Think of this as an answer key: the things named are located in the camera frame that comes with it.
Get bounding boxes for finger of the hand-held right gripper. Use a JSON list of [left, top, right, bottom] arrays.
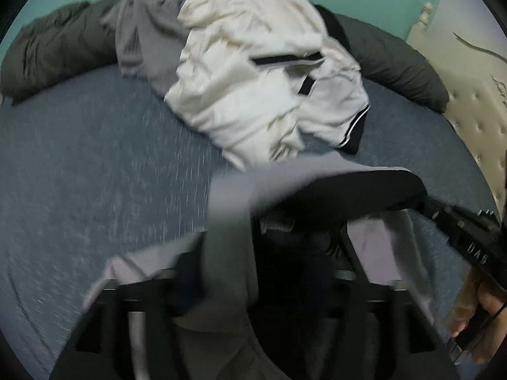
[[420, 196, 461, 231]]

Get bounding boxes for grey jacket with black trim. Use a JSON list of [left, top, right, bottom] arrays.
[[83, 162, 446, 380]]

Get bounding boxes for white jacket with black trim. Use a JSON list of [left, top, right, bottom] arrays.
[[164, 0, 372, 172]]

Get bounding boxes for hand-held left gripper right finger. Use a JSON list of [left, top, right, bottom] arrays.
[[333, 225, 457, 380]]

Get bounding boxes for grey garment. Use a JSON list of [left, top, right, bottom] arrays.
[[100, 0, 207, 104]]

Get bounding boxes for cream tufted bed headboard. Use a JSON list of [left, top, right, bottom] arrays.
[[405, 1, 507, 226]]

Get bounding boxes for person's right hand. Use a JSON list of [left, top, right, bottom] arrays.
[[441, 270, 507, 366]]

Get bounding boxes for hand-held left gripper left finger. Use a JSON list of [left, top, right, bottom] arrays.
[[51, 252, 207, 380]]

